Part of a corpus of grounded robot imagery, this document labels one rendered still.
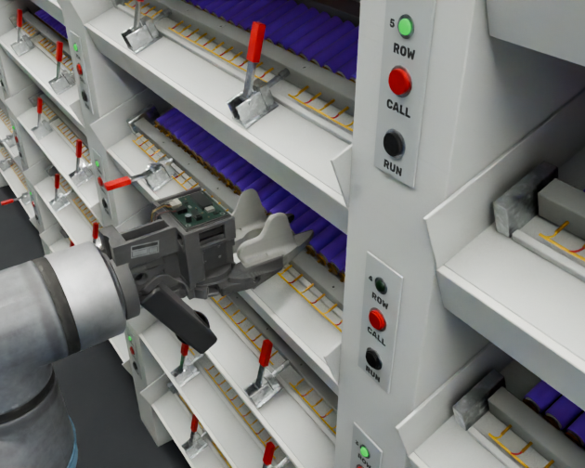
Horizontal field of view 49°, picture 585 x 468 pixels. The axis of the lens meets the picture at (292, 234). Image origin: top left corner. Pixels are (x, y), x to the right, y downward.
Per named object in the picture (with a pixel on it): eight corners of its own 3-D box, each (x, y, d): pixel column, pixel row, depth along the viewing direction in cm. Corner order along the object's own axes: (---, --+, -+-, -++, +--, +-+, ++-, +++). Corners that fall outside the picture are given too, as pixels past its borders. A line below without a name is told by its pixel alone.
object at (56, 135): (115, 242, 124) (77, 190, 114) (26, 131, 165) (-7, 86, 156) (201, 181, 129) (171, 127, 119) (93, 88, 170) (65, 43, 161)
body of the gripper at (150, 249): (243, 216, 60) (118, 261, 54) (247, 289, 64) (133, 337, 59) (204, 182, 65) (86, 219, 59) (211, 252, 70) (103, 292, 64)
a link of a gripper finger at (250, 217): (293, 180, 69) (223, 212, 64) (294, 227, 72) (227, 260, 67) (274, 169, 71) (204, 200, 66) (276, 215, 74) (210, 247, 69)
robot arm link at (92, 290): (88, 370, 57) (55, 310, 64) (140, 347, 59) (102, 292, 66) (67, 291, 52) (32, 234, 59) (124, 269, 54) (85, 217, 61)
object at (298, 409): (341, 524, 76) (307, 474, 66) (135, 266, 117) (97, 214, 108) (464, 409, 80) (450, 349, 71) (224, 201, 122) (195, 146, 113)
